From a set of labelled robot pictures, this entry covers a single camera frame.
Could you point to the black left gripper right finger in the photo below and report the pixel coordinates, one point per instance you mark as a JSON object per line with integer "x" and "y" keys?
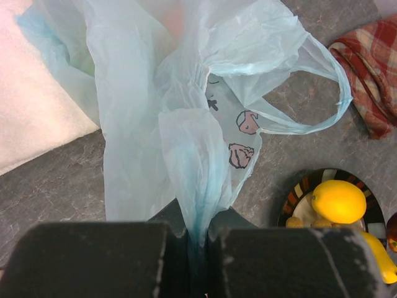
{"x": 247, "y": 261}

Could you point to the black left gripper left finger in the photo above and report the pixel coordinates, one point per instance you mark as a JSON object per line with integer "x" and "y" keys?
{"x": 101, "y": 259}

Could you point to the yellow fake berry bunch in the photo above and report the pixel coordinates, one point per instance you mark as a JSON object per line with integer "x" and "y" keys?
{"x": 295, "y": 222}

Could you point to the yellow fake lemon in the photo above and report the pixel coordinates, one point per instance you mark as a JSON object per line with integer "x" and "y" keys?
{"x": 339, "y": 201}

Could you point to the yellow fake pear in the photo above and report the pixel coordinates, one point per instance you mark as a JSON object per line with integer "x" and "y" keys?
{"x": 385, "y": 264}

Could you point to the dark red fake apple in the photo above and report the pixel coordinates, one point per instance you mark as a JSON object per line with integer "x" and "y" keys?
{"x": 391, "y": 232}

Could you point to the light blue plastic bag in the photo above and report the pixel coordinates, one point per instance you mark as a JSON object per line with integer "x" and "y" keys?
{"x": 177, "y": 88}

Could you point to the dark rimmed beige plate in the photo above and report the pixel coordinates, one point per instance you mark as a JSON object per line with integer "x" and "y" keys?
{"x": 298, "y": 203}

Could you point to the white folded cloth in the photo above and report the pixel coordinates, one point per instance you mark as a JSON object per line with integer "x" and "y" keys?
{"x": 36, "y": 114}

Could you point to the red plaid cloth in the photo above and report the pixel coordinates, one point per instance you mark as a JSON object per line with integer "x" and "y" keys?
{"x": 368, "y": 56}

